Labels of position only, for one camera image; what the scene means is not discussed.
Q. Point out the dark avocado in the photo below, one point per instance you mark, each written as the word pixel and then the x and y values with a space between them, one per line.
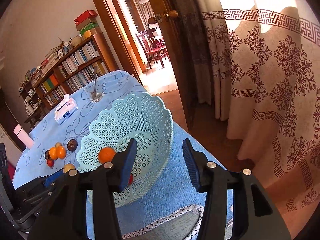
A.
pixel 47 155

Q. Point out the small wooden side shelf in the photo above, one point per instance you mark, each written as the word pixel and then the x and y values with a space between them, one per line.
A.
pixel 34 107

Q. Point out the light blue plastic basket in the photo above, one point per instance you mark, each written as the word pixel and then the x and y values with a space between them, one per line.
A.
pixel 143 118

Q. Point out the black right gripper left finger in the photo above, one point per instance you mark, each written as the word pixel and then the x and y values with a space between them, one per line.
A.
pixel 63 215

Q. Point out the brown wooden door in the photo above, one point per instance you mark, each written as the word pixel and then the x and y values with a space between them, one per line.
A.
pixel 184 35

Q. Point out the small red tomato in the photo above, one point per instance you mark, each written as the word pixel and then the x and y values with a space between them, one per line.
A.
pixel 50 162

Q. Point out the red tomato front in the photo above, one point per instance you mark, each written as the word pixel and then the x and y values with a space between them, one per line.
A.
pixel 130 180

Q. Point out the orange persimmon left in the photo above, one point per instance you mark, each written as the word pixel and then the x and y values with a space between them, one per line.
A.
pixel 53 153

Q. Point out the stacked boxes on shelf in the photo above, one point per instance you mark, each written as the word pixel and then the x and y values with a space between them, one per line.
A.
pixel 86 24

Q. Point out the wooden bookshelf with books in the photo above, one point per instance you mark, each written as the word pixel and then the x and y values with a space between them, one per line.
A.
pixel 90 58

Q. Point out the dark brown passion fruit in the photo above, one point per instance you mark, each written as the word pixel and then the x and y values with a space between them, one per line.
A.
pixel 72 145

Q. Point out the patterned beige curtain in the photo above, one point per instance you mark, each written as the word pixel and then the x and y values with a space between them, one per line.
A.
pixel 265 63

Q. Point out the white tissue pack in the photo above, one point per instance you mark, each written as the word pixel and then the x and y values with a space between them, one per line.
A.
pixel 65 109

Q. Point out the blue patterned tablecloth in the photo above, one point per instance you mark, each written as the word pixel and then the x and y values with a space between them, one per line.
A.
pixel 172 190

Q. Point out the orange persimmon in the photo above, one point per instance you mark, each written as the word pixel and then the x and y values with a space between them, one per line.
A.
pixel 61 152
pixel 53 153

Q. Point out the tan round fruit front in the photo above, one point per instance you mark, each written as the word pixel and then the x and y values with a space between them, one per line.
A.
pixel 68 167

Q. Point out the red wooden chair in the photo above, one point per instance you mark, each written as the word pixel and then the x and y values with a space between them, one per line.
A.
pixel 154 49

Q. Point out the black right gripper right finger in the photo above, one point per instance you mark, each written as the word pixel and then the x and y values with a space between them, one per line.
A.
pixel 254 217

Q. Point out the clear drinking glass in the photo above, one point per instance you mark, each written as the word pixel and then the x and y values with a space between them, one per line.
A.
pixel 100 93

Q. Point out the metal spoon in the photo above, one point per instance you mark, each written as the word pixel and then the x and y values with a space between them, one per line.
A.
pixel 94 91

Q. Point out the tan round fruit back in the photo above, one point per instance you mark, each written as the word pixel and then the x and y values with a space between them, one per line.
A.
pixel 58 144

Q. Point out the orange persimmon right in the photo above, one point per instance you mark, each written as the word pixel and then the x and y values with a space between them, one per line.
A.
pixel 61 152

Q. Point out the tan round fruit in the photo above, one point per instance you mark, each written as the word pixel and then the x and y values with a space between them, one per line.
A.
pixel 68 167
pixel 58 144

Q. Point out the large orange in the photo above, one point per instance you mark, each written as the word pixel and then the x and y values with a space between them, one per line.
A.
pixel 106 155

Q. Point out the pink thermos bottle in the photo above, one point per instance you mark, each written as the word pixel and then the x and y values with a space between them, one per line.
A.
pixel 23 136

